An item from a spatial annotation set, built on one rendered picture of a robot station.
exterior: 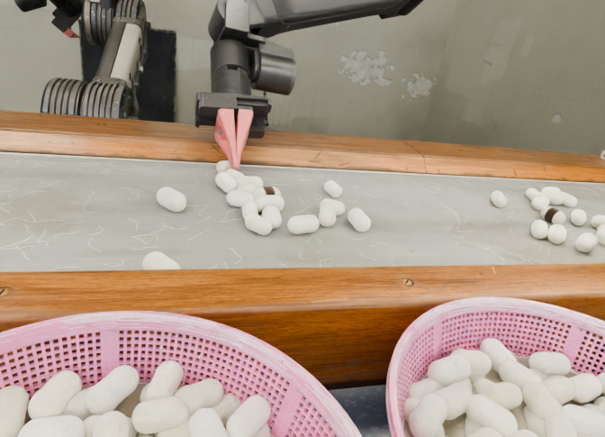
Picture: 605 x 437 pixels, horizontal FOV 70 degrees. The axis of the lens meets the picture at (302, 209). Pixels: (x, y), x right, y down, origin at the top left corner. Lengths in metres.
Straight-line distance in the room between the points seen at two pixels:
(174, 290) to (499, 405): 0.24
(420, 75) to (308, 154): 2.36
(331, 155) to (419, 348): 0.41
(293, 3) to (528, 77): 1.88
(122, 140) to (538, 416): 0.56
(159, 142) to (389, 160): 0.36
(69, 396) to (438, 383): 0.24
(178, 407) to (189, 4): 2.29
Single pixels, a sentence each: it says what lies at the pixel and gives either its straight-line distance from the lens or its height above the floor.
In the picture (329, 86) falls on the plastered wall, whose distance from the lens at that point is 2.71.
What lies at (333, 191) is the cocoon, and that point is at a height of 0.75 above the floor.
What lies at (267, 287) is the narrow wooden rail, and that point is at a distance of 0.34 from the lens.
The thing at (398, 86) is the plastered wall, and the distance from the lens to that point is 2.92.
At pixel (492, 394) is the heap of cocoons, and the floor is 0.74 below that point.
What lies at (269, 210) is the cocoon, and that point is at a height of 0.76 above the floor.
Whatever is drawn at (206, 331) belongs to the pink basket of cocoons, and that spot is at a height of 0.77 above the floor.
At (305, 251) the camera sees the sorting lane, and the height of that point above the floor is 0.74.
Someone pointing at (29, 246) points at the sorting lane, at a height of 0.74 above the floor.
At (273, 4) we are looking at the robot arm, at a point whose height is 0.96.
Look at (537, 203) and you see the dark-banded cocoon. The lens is 0.72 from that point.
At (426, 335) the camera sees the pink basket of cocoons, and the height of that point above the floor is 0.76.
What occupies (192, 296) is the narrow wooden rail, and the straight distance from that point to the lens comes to 0.33.
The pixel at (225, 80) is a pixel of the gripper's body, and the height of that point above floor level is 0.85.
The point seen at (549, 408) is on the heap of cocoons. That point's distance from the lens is 0.36.
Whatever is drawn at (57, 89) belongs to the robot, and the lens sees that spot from 0.83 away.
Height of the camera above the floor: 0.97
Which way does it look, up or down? 25 degrees down
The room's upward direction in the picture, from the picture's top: 9 degrees clockwise
